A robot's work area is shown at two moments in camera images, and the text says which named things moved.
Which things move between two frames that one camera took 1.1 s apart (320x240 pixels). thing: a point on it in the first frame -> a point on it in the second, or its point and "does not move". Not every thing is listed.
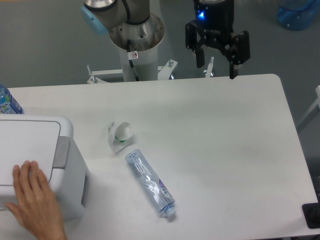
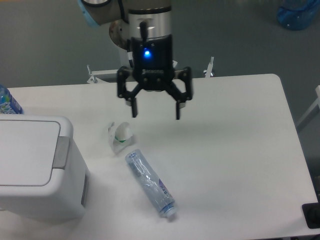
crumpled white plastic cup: (119, 135) does not move
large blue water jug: (297, 14) does not move
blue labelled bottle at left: (8, 104) does not move
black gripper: (216, 22) -> (152, 61)
